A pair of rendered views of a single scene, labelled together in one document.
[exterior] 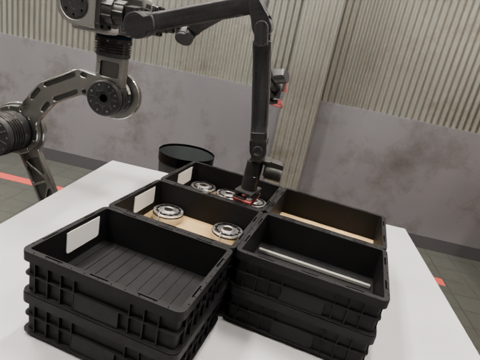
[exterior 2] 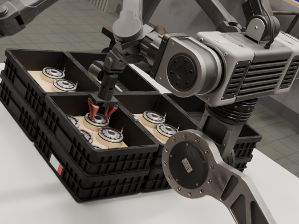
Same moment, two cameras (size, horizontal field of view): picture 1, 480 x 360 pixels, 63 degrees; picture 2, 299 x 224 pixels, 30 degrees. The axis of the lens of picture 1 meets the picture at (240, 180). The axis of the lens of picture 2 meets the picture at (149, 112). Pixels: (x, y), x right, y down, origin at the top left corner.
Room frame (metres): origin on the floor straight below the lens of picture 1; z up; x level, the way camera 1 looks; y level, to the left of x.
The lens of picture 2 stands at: (2.95, 1.16, 1.90)
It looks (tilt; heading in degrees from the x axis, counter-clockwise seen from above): 25 degrees down; 211
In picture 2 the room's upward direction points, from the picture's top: 20 degrees clockwise
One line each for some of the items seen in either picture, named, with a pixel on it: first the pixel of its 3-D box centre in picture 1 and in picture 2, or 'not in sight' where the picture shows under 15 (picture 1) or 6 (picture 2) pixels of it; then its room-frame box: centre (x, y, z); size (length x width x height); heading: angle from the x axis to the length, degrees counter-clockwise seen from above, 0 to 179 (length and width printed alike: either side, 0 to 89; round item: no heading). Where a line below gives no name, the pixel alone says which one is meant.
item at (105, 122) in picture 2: not in sight; (97, 119); (1.31, -0.04, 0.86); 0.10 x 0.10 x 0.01
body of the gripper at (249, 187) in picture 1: (249, 183); (105, 93); (1.30, -0.04, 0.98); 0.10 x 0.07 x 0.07; 160
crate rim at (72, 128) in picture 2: (224, 186); (100, 122); (1.40, 0.05, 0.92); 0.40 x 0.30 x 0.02; 75
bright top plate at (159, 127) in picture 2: not in sight; (167, 130); (1.05, 0.15, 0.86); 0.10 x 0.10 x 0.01
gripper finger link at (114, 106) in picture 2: (243, 203); (104, 109); (1.29, -0.03, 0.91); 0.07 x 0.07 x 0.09; 70
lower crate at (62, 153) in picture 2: not in sight; (90, 156); (1.40, 0.05, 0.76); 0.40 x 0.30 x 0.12; 75
